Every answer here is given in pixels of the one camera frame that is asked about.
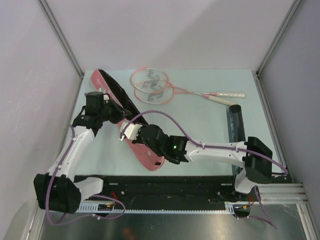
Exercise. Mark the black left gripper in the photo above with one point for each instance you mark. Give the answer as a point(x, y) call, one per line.
point(120, 112)

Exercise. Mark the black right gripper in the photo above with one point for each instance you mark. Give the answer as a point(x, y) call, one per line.
point(138, 140)

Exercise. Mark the pink racket bag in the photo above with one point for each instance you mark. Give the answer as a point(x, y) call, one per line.
point(102, 81)

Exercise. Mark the pink badminton racket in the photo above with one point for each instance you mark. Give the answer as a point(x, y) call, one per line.
point(148, 73)
point(160, 92)

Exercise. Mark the black shuttlecock tube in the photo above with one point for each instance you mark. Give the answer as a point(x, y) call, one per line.
point(235, 124)

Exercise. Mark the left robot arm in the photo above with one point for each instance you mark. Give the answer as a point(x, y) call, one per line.
point(56, 190)

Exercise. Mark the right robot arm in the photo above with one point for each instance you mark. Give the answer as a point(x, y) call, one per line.
point(252, 156)

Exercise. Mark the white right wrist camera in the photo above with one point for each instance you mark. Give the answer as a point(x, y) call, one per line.
point(129, 131)

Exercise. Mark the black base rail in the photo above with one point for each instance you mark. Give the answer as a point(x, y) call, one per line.
point(218, 188)

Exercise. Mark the aluminium frame rail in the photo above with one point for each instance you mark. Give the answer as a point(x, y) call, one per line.
point(282, 193)

